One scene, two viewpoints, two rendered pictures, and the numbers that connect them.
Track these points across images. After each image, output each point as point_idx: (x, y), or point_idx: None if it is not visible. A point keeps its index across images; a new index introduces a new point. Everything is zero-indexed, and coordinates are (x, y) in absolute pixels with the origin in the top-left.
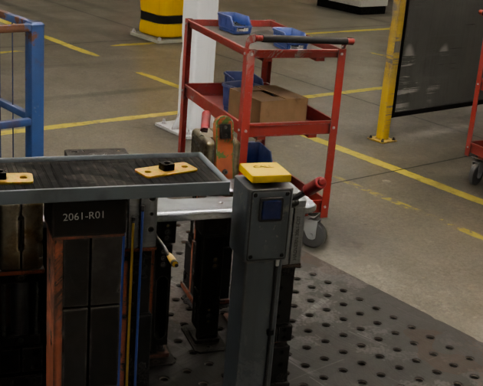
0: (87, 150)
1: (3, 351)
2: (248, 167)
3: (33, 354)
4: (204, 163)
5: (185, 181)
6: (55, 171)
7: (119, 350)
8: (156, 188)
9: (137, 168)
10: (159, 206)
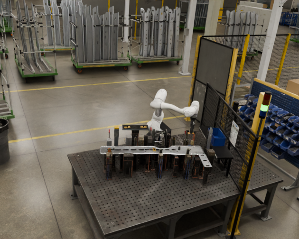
0: (130, 155)
1: None
2: (118, 127)
3: None
4: (122, 128)
5: (126, 125)
6: (138, 127)
7: None
8: (129, 124)
9: (130, 127)
10: (122, 147)
